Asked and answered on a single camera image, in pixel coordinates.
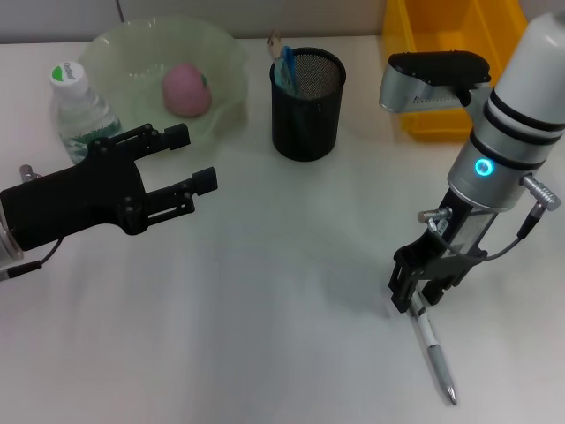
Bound grey right arm cable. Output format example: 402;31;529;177
418;174;555;262

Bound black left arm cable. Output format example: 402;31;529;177
0;238;67;282

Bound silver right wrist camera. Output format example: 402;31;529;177
378;50;493;115

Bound yellow plastic bin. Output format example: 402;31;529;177
381;0;529;142

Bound clear plastic bottle green label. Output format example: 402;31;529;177
48;61;123;165

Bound white grey ballpoint pen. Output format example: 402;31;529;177
408;289;460;407

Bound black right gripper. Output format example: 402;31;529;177
388;188;493;314

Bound black mesh pen holder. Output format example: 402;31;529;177
270;47;347;163

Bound pink peach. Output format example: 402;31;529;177
161;62;214;118

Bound blue scissors with sheath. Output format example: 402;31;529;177
273;45;302;96

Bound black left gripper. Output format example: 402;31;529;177
0;124;220;253

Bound pale green glass fruit plate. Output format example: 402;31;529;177
79;16;250;154

